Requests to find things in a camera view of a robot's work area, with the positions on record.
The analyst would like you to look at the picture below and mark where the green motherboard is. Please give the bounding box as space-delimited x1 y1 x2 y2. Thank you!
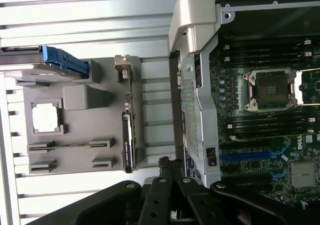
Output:
209 38 320 206

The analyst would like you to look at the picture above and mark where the blue expansion slot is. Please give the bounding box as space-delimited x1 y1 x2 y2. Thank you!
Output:
221 153 272 161

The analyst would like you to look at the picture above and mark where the black open PC case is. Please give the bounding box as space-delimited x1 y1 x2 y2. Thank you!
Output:
167 0 320 211

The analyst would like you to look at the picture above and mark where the grey plastic parts rack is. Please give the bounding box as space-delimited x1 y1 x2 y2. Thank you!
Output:
14 56 146 175

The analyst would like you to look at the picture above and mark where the green RAM stick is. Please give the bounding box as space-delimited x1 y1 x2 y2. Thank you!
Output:
28 146 111 153

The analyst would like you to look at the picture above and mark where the silver chipset heatsink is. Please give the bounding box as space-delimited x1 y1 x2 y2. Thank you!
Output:
289 161 320 188

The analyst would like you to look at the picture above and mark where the CPU socket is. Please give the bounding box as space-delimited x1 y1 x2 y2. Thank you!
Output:
243 69 298 111

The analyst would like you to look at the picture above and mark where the silver CPU chip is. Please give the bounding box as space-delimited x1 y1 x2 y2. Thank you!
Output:
32 102 61 133

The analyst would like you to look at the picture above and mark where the metal socket cover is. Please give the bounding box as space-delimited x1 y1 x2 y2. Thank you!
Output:
294 69 320 106

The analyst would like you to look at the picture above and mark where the hard disk in blue caddy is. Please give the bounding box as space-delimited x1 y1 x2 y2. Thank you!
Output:
0 44 90 82

